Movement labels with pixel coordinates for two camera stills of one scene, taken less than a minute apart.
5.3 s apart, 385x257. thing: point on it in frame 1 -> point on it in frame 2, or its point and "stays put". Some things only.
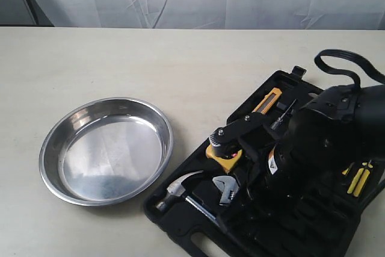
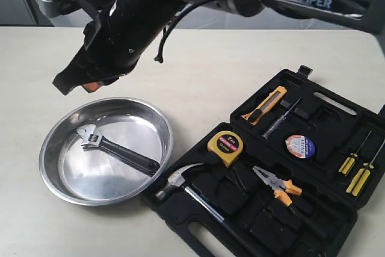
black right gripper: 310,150 -> 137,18
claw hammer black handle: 175,188 -> 176,180
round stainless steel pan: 106,151 stays put
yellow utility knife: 268,101 stays put
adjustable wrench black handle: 228,185 -> 90,134
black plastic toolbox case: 221,200 stays put
